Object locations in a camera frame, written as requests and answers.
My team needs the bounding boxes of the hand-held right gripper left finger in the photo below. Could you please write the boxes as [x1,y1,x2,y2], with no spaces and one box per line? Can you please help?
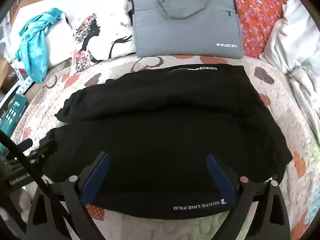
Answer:
[26,151,112,240]

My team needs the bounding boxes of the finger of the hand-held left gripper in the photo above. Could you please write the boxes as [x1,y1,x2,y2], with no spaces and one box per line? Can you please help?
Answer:
[18,139,33,152]
[30,137,58,163]

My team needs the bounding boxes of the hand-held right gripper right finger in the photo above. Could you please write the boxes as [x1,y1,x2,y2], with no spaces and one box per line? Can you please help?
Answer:
[206,153,292,240]

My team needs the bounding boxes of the black pants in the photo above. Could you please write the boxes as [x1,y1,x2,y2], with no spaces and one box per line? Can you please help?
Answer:
[39,65,293,218]

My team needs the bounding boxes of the teal box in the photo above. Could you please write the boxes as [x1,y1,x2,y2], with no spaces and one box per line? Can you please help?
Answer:
[0,94,29,155]

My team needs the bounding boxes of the white slotted metal rack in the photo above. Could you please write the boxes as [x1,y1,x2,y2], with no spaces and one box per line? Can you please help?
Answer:
[0,15,34,110]

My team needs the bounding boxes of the cardboard box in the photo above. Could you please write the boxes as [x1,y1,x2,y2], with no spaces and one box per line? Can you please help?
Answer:
[0,54,14,91]

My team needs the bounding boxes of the heart-patterned quilt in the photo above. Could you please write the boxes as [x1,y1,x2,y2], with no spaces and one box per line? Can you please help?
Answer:
[11,54,320,240]

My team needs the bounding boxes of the teal cloth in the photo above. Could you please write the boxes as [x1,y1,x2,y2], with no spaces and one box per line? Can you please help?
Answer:
[15,8,64,83]

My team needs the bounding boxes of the plain white pillow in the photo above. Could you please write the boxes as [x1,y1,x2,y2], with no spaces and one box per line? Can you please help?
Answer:
[9,4,75,68]

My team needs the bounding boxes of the white pillow with figure print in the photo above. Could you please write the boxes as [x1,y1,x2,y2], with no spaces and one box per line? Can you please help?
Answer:
[70,0,137,74]

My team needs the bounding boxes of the grey folded shirt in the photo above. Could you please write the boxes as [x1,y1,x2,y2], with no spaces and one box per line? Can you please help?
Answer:
[129,0,244,59]

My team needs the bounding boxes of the white crumpled garment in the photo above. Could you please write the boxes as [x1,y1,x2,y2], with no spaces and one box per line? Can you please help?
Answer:
[259,0,320,140]

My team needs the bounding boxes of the red floral blanket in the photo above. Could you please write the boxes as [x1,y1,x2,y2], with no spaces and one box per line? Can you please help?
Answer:
[164,0,288,59]

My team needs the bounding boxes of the black cable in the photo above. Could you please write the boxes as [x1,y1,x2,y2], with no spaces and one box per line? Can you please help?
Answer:
[0,131,85,240]

